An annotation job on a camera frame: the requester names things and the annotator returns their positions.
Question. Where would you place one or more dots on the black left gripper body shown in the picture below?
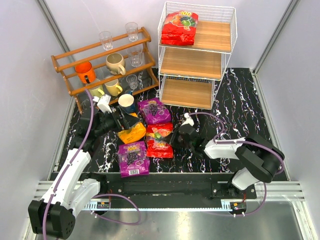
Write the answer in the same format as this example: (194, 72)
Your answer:
(117, 121)

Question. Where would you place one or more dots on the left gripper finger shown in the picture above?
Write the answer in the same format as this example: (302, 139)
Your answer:
(126, 120)
(118, 120)

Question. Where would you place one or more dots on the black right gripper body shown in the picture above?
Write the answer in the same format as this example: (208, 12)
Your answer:
(178, 135)

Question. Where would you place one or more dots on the orange candy bag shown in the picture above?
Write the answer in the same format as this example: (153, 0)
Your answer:
(134, 134)

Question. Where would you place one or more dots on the red candy bag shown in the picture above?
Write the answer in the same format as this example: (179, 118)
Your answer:
(158, 138)
(179, 28)

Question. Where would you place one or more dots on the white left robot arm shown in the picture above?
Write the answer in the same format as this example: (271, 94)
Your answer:
(55, 213)

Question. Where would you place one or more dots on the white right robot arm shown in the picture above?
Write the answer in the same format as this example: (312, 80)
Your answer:
(261, 160)

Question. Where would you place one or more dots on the purple candy bag back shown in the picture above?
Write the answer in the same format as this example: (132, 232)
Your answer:
(154, 111)

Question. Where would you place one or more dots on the purple candy bag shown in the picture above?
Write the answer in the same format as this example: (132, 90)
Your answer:
(154, 111)
(133, 160)

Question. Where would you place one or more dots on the clear glass bottom shelf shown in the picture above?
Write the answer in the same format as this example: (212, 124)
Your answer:
(132, 81)

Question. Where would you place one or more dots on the clear glass shelf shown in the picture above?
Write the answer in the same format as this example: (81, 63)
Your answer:
(132, 81)
(135, 54)

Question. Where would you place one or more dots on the purple candy bag front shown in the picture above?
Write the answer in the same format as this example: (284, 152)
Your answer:
(133, 160)

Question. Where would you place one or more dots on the clear glass middle shelf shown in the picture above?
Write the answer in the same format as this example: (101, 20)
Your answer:
(135, 54)

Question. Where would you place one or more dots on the blue mug white inside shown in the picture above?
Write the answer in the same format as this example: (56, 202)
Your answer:
(127, 103)

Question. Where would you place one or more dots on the yellow mug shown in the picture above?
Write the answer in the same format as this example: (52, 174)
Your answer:
(113, 87)

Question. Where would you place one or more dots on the pale green mug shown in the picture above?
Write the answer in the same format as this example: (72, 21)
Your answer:
(97, 91)

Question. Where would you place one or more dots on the wooden cup rack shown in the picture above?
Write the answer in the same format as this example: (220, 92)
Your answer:
(66, 63)

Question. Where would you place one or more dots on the orange mug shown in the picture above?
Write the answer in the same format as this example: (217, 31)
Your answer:
(85, 72)

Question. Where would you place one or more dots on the beige round mug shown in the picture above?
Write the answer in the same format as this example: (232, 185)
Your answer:
(116, 64)

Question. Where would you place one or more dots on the clear glass top left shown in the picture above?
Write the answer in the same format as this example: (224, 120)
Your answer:
(106, 40)

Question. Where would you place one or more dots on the clear glass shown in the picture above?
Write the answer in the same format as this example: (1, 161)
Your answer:
(132, 31)
(106, 40)

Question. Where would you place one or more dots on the clear glass top right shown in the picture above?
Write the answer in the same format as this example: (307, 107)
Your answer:
(132, 31)

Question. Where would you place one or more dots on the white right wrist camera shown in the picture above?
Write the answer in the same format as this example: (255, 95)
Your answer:
(188, 120)

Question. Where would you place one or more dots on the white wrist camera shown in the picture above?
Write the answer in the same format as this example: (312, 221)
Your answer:
(103, 103)
(188, 120)

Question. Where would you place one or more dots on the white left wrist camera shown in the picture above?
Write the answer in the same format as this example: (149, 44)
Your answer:
(103, 103)

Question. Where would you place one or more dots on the white wire wooden shelf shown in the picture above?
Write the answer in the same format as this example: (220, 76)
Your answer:
(191, 75)

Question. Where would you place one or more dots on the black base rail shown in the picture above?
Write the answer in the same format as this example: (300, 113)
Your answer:
(208, 185)

